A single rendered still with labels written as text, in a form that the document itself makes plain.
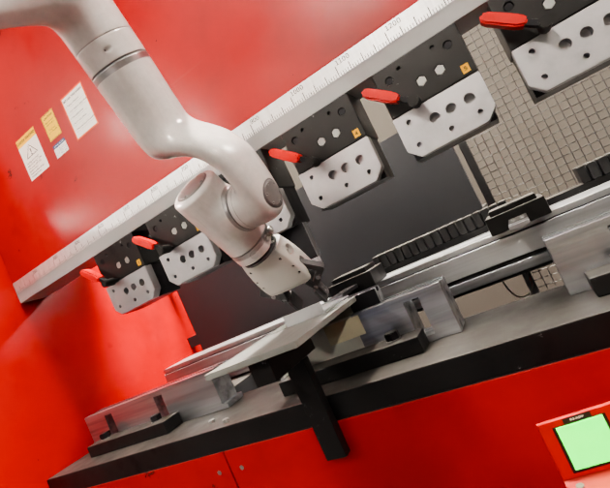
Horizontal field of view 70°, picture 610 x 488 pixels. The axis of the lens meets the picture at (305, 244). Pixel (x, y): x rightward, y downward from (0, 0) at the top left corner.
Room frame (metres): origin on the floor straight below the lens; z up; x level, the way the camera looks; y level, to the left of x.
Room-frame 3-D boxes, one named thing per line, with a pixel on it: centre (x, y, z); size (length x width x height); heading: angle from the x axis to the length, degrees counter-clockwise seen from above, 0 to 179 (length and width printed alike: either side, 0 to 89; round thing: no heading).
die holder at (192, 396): (1.15, 0.52, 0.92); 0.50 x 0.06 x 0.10; 64
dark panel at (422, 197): (1.47, 0.02, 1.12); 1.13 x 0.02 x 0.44; 64
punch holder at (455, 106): (0.74, -0.31, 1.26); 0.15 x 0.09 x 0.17; 64
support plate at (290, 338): (0.77, 0.09, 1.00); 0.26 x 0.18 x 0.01; 154
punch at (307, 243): (0.91, 0.03, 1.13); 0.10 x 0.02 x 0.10; 64
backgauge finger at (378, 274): (1.05, -0.05, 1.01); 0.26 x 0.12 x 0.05; 154
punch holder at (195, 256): (1.00, 0.23, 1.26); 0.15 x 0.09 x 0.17; 64
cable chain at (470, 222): (1.18, -0.33, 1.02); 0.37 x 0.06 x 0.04; 64
